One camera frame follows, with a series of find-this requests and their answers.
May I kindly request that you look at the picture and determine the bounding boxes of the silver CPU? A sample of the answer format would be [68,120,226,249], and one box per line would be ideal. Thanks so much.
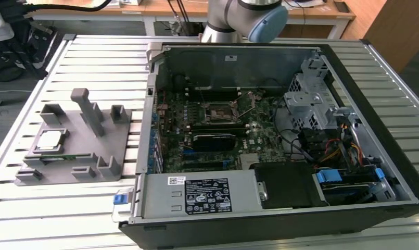
[35,129,70,152]

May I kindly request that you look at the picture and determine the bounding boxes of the metal socket cover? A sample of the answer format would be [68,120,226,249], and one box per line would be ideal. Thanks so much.
[234,90,265,120]

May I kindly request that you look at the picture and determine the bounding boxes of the CPU socket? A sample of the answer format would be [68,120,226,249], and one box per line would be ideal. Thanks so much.
[205,101,242,123]

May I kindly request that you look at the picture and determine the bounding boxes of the wooden office desk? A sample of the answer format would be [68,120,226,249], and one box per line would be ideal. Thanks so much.
[28,0,357,40]

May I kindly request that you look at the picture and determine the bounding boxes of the grey parts rack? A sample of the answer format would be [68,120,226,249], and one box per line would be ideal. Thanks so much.
[14,87,134,187]

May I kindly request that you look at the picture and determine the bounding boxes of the green RAM stick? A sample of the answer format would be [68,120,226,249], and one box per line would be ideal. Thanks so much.
[39,154,93,163]

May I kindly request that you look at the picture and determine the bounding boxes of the RAM slot white clips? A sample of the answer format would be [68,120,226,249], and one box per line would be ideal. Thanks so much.
[186,87,242,93]
[186,94,242,98]
[191,124,247,129]

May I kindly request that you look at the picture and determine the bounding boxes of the black graphics card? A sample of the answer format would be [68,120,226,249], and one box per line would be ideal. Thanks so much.
[191,133,239,152]

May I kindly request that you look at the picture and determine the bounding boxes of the blue case latch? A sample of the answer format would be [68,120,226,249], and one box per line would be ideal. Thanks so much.
[114,189,133,205]

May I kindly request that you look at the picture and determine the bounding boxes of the black expansion slot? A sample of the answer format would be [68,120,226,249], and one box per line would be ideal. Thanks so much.
[183,161,231,170]

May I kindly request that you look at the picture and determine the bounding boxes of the grey power supply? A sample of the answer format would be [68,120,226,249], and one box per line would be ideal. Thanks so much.
[139,171,266,218]

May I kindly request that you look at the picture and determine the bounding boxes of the green motherboard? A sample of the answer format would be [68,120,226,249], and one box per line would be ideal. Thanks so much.
[153,87,287,174]

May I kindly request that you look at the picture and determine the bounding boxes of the silver chipset heatsink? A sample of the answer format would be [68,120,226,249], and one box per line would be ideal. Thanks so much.
[239,153,262,170]

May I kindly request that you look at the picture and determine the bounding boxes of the silver drive cage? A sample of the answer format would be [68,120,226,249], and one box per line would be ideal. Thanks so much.
[283,58,358,131]

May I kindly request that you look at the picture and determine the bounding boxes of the black plastic fan shroud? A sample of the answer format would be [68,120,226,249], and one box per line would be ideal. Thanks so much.
[250,161,323,210]

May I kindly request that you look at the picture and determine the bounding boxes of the black PC case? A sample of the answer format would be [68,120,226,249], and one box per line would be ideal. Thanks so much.
[118,41,419,249]

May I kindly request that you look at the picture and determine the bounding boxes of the blue disk carrier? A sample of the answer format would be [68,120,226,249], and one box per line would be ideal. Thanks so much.
[315,168,386,187]

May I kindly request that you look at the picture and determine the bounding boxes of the wooden cabinet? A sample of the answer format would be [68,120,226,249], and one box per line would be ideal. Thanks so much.
[341,0,419,73]

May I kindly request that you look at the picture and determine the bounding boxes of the silver disk bay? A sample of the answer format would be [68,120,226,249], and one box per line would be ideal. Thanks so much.
[311,166,399,209]

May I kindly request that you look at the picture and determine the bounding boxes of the yellow orange power wires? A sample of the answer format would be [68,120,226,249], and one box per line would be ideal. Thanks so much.
[318,123,366,167]

